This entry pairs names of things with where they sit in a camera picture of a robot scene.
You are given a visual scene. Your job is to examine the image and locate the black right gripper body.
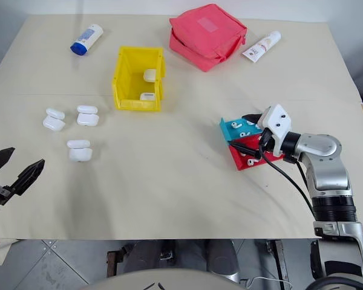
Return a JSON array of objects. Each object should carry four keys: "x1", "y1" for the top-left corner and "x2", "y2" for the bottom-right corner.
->
[{"x1": 258, "y1": 128, "x2": 276, "y2": 157}]

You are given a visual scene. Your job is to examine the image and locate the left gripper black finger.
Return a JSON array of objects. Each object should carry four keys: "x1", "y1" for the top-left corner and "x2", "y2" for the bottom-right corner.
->
[
  {"x1": 10, "y1": 159, "x2": 45, "y2": 197},
  {"x1": 0, "y1": 147, "x2": 15, "y2": 179}
]

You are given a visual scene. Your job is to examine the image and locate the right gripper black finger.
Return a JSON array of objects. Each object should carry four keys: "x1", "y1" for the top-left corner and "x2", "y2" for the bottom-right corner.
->
[
  {"x1": 241, "y1": 113, "x2": 263, "y2": 125},
  {"x1": 229, "y1": 140, "x2": 261, "y2": 158}
]

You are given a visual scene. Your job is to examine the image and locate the yellow plastic bin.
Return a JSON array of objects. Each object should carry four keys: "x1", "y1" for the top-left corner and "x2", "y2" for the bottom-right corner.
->
[{"x1": 112, "y1": 46, "x2": 166, "y2": 112}]

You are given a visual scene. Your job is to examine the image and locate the red small object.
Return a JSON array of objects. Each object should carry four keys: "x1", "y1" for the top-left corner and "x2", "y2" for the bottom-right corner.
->
[{"x1": 228, "y1": 134, "x2": 284, "y2": 172}]

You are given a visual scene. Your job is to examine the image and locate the teal card with earbuds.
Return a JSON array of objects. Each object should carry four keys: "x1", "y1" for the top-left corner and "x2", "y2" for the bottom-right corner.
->
[{"x1": 219, "y1": 117, "x2": 263, "y2": 142}]

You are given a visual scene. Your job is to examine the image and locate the white cosmetic tube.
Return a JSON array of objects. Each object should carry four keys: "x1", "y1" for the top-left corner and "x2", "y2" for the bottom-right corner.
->
[{"x1": 241, "y1": 30, "x2": 281, "y2": 64}]

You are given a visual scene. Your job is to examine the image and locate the red fabric pouch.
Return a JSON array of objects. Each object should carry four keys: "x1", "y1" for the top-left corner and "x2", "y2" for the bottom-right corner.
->
[{"x1": 168, "y1": 3, "x2": 248, "y2": 73}]

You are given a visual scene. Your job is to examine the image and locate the dark grey rounded shape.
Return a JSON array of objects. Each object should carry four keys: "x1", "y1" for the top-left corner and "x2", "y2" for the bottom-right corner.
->
[{"x1": 205, "y1": 240, "x2": 240, "y2": 282}]

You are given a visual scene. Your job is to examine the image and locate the rusty metal table leg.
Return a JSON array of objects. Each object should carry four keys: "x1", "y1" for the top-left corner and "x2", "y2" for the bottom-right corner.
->
[
  {"x1": 265, "y1": 240, "x2": 292, "y2": 290},
  {"x1": 106, "y1": 250, "x2": 125, "y2": 279}
]

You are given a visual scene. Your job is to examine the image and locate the grey robot torso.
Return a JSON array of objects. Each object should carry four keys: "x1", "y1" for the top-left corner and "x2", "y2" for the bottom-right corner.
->
[{"x1": 87, "y1": 267, "x2": 315, "y2": 290}]

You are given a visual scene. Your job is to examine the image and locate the white bottle with blue cap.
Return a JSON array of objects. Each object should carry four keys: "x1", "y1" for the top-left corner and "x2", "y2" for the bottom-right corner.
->
[{"x1": 70, "y1": 24, "x2": 104, "y2": 56}]

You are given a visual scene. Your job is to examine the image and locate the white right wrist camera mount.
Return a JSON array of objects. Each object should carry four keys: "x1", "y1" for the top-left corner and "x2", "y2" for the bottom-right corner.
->
[{"x1": 256, "y1": 103, "x2": 292, "y2": 158}]

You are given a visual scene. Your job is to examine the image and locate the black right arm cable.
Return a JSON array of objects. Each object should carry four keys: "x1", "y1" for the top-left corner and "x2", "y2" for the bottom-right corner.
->
[{"x1": 258, "y1": 144, "x2": 318, "y2": 219}]

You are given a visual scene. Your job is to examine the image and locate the thin white cable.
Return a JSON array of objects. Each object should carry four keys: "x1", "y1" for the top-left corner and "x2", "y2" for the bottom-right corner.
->
[{"x1": 247, "y1": 275, "x2": 292, "y2": 287}]

